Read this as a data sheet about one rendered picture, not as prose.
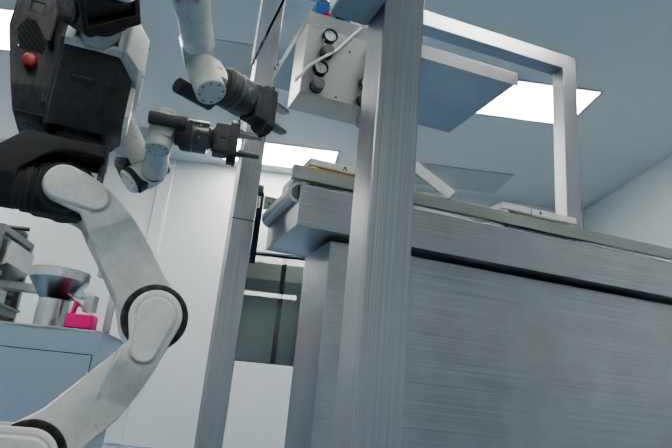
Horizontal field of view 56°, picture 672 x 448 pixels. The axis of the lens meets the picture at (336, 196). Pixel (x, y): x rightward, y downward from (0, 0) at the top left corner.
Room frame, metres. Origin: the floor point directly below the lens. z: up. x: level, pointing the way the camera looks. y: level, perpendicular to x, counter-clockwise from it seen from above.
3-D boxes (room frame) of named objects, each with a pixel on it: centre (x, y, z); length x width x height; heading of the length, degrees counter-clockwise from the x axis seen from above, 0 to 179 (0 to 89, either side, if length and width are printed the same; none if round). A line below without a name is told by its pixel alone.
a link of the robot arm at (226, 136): (1.56, 0.33, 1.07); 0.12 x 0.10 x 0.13; 101
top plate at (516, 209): (1.75, -0.52, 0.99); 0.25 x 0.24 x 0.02; 19
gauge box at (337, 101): (1.44, 0.02, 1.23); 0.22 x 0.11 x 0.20; 109
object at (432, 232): (1.74, -0.49, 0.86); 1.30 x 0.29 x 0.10; 109
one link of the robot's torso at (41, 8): (1.37, 0.65, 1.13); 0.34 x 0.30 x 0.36; 18
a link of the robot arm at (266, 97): (1.32, 0.22, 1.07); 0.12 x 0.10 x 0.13; 141
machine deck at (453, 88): (1.63, -0.12, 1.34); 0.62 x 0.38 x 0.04; 109
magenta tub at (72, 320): (3.82, 1.42, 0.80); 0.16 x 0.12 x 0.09; 94
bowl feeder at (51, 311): (4.05, 1.64, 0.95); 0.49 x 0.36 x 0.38; 94
